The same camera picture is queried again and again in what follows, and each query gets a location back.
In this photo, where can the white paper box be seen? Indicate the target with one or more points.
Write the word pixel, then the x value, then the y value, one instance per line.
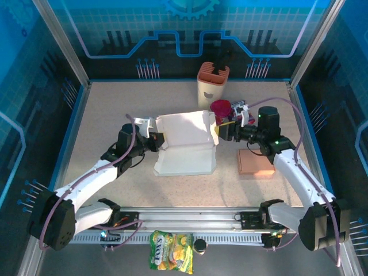
pixel 187 135

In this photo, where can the orange cardboard box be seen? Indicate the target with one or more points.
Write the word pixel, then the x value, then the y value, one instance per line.
pixel 253 164

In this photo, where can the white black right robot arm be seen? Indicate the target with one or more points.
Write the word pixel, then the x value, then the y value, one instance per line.
pixel 299 178

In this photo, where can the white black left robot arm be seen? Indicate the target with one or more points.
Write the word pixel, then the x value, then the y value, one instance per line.
pixel 86 181

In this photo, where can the pink heart-shaped container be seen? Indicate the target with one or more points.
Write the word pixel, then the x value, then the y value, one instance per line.
pixel 220 107

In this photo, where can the purple candy bag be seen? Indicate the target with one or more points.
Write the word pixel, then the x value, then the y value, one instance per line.
pixel 237 103

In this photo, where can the beige pink knife block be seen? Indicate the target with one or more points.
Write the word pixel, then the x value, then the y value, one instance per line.
pixel 210 92

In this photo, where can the small controller board with LED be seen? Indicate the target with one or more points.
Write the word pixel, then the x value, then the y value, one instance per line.
pixel 270 240
pixel 110 238

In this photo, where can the yellow green candy bag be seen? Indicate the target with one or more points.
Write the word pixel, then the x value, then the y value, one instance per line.
pixel 169 253

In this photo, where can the black round cap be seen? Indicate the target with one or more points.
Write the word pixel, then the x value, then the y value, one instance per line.
pixel 200 245

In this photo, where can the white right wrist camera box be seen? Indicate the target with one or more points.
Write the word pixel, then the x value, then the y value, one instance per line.
pixel 245 118

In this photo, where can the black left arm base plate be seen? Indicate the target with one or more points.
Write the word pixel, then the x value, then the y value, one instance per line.
pixel 129 220

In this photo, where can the aluminium mounting rail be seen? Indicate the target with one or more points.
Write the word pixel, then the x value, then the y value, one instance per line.
pixel 187 221

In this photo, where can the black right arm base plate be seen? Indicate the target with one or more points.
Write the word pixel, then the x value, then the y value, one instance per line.
pixel 250 220

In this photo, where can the aluminium frame post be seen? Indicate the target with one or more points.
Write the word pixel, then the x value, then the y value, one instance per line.
pixel 61 43
pixel 313 43

